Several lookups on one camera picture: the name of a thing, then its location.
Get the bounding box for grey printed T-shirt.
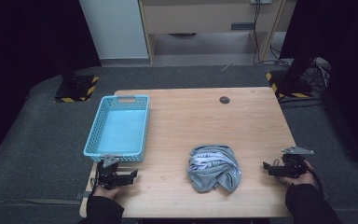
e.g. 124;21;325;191
186;144;242;194

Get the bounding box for black hanging cables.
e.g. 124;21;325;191
252;0;293;67

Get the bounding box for black stand pole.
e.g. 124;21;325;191
284;46;320;86
50;46;83;91

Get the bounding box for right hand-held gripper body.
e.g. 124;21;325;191
272;146;315;180

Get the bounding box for white cabinet panel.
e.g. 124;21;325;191
78;0;150;61

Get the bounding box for light wooden desk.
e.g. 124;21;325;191
138;0;290;63

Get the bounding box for hand-held gripper black cable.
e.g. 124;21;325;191
304;164;325;199
89;169;102;191

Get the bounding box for person's right hand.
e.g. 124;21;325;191
276;159;315;188

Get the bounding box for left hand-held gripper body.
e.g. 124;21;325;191
96;154;129;191

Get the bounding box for right hand-held gripper black cable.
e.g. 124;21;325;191
304;164;325;199

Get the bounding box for person's left hand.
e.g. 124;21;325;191
91;181;122;201

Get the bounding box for striped black stand base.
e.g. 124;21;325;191
265;70;314;100
53;75;100;104

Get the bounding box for light blue plastic basket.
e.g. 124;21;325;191
83;94;150;163

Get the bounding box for grey drawer handle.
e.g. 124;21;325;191
230;21;256;32

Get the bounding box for left hand-held gripper black cable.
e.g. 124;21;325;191
89;169;102;191

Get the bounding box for tangle of floor cables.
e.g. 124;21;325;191
304;56;333;94

